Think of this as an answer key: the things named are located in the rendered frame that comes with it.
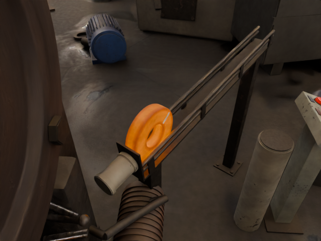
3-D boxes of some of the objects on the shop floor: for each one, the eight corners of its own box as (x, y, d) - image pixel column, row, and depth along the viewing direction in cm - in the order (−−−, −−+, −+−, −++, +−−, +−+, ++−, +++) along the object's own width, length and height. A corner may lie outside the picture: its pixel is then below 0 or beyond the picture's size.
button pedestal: (268, 237, 123) (319, 135, 83) (256, 191, 141) (294, 90, 102) (304, 239, 122) (374, 137, 83) (289, 193, 141) (339, 92, 101)
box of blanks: (258, 78, 226) (286, -28, 176) (221, 37, 288) (233, -50, 238) (368, 65, 241) (422, -35, 192) (310, 28, 304) (339, -54, 254)
